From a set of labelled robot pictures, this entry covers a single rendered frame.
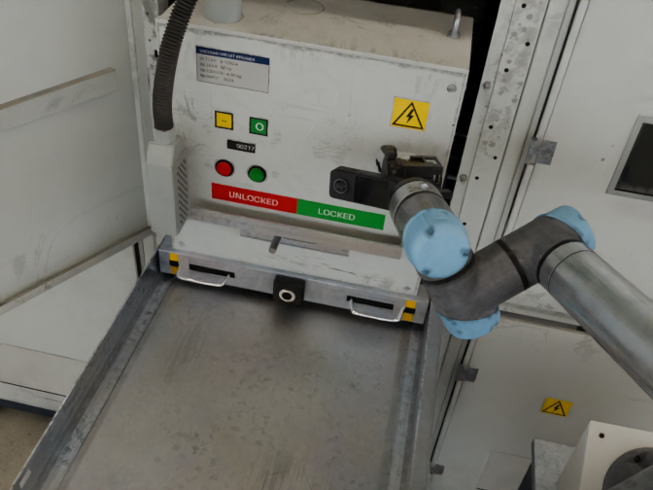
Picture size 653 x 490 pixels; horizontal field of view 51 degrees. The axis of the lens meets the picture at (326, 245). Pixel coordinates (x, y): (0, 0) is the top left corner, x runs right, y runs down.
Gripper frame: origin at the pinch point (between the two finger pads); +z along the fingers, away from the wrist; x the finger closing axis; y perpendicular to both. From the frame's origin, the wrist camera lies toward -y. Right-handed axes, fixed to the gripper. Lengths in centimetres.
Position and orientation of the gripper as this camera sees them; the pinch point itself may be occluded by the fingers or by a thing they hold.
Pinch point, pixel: (378, 157)
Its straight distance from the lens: 114.7
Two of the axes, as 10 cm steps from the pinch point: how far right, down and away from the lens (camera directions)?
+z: -0.9, -4.3, 9.0
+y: 9.9, 0.2, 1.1
